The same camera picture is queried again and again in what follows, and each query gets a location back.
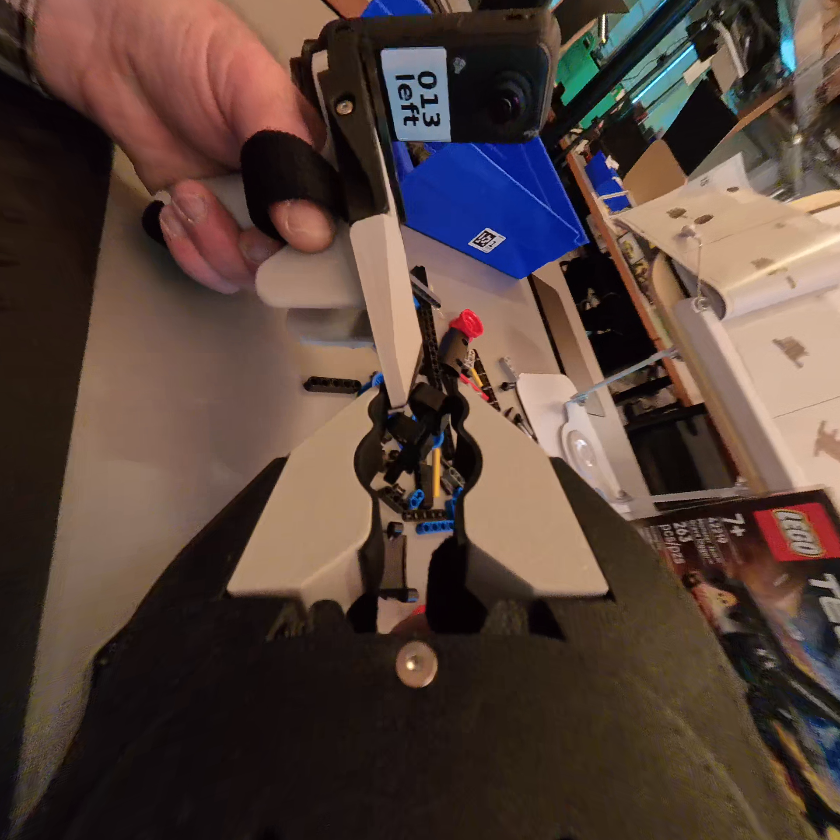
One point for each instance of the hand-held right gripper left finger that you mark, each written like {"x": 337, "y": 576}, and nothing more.
{"x": 308, "y": 525}

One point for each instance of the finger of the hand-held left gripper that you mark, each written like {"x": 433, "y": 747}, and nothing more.
{"x": 390, "y": 295}

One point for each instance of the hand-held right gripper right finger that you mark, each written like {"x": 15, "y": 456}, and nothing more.
{"x": 531, "y": 525}

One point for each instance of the black connector assembly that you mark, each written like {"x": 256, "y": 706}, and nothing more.
{"x": 426, "y": 403}

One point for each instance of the grey desk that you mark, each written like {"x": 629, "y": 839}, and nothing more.
{"x": 197, "y": 394}

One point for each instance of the person's left hand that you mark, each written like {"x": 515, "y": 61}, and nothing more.
{"x": 151, "y": 85}

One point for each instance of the long black beam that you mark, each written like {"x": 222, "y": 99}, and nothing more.
{"x": 428, "y": 328}

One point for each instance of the red wheel rim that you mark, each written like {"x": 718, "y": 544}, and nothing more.
{"x": 467, "y": 323}

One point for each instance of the black curved panel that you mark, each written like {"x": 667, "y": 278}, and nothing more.
{"x": 453, "y": 354}

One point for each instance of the black double connector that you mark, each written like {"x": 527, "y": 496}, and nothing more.
{"x": 392, "y": 497}

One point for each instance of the black flat clip panel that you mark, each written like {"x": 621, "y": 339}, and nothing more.
{"x": 397, "y": 564}

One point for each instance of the blue L-shaped beam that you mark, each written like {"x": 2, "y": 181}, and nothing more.
{"x": 433, "y": 526}

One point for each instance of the green screen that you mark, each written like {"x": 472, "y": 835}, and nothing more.
{"x": 584, "y": 72}

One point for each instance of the black five-hole beam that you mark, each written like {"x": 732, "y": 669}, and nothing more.
{"x": 331, "y": 384}

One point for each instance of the yellow axle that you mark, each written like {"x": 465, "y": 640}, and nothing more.
{"x": 436, "y": 472}

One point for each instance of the small blue connector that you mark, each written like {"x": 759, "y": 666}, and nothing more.
{"x": 417, "y": 499}

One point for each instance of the blue bin with square tag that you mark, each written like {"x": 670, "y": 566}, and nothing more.
{"x": 492, "y": 197}

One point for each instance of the thin black beam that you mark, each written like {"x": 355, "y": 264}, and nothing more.
{"x": 487, "y": 384}

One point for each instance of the small pale grey beam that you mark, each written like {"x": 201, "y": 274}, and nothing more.
{"x": 506, "y": 366}

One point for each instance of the black floor pole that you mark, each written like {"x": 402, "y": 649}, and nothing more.
{"x": 623, "y": 65}

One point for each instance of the small blue background bin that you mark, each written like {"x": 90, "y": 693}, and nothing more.
{"x": 607, "y": 180}

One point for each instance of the wooden background table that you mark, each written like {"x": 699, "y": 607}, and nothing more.
{"x": 630, "y": 262}

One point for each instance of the monster truck toy box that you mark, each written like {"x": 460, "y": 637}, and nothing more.
{"x": 754, "y": 623}

